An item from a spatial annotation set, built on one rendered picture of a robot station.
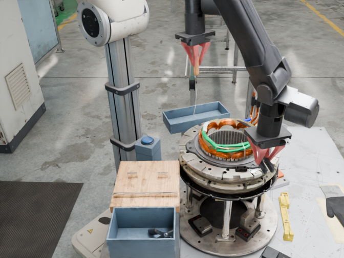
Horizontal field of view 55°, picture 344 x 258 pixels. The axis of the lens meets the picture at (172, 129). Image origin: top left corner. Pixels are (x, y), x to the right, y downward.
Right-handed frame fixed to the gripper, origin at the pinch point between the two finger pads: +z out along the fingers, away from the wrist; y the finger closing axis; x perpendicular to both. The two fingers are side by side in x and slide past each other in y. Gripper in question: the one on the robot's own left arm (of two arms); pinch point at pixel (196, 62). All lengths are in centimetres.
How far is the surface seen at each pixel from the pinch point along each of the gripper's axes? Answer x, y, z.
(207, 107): 21.0, 19.2, 29.5
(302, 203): -21, 33, 59
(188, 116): 22.5, 10.6, 31.3
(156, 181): -9.4, -22.2, 28.7
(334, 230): -35, 31, 59
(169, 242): -29, -30, 31
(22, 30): 260, -15, 31
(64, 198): 124, -36, 126
